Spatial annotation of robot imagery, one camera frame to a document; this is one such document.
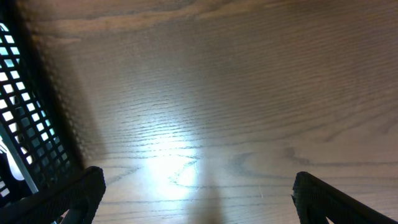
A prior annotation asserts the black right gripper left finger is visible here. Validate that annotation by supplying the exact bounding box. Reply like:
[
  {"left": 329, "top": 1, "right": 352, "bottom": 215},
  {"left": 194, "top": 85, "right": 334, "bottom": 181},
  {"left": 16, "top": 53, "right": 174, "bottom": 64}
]
[{"left": 1, "top": 166, "right": 106, "bottom": 223}]

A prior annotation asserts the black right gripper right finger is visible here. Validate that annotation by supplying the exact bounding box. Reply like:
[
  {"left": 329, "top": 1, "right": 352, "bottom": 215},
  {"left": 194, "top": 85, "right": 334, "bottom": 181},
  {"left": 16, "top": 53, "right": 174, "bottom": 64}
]
[{"left": 292, "top": 172, "right": 397, "bottom": 224}]

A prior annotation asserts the white plastic fork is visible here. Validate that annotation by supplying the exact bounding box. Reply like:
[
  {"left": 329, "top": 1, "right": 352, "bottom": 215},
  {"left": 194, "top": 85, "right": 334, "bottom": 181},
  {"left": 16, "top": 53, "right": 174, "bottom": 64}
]
[{"left": 1, "top": 142, "right": 24, "bottom": 181}]

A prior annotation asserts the black plastic mesh basket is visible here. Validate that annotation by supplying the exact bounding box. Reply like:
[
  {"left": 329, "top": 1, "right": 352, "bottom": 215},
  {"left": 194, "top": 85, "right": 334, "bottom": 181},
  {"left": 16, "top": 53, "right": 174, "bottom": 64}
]
[{"left": 1, "top": 1, "right": 83, "bottom": 207}]

